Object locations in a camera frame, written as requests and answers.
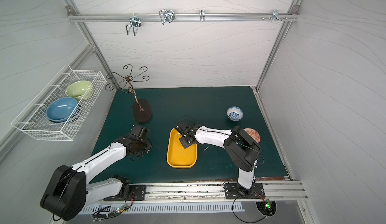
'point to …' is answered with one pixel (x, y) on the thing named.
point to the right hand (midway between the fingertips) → (187, 138)
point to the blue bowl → (61, 109)
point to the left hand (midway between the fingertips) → (150, 146)
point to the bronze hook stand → (142, 111)
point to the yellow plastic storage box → (177, 156)
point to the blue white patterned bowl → (234, 113)
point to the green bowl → (79, 90)
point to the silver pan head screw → (206, 148)
